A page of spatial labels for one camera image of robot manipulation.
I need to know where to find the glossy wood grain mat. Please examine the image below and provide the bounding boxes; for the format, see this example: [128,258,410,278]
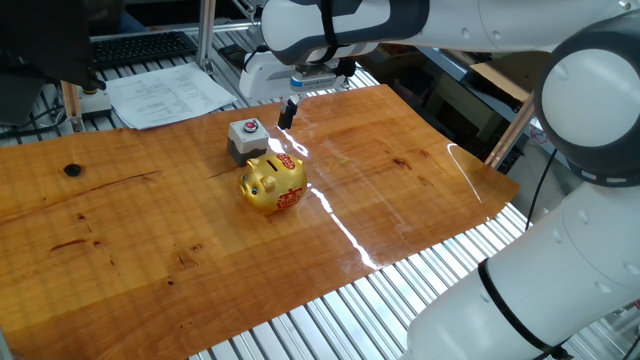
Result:
[0,83,521,360]

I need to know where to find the brown cardboard sheet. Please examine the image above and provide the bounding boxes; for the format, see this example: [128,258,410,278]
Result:
[469,49,551,104]

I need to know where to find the black computer keyboard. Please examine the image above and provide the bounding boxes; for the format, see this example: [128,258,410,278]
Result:
[91,30,199,71]

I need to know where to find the small white box brass knob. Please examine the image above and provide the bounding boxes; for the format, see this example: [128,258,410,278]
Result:
[77,87,114,121]

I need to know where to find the black strap around arm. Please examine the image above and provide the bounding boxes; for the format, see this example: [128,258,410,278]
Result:
[477,258,574,360]

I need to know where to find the black monitor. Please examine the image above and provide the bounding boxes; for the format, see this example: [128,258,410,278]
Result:
[0,0,107,92]

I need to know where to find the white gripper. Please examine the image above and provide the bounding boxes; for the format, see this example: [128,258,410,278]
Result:
[238,50,351,131]

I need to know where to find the aluminium frame post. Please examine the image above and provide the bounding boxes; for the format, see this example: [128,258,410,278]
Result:
[195,0,217,74]

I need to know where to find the golden piggy bank red print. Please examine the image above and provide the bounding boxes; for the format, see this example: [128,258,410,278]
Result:
[236,152,309,216]

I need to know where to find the thin black hanging cable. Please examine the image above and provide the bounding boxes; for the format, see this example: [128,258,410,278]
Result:
[524,147,559,231]

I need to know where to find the silver wrist camera blue cap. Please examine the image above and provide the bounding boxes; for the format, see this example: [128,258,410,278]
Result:
[289,67,337,95]

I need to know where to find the wooden slat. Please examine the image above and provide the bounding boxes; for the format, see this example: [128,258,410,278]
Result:
[59,79,85,134]
[483,94,536,170]

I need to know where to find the blue jeans leg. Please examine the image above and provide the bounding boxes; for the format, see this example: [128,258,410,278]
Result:
[117,10,151,35]

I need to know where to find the printed white paper sheets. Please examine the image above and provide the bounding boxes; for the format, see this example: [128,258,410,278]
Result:
[104,61,239,131]

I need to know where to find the grey box red push button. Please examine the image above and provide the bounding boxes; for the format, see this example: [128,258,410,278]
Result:
[226,117,270,168]

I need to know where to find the long black camera cable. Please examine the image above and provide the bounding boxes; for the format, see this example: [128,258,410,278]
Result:
[308,0,344,65]

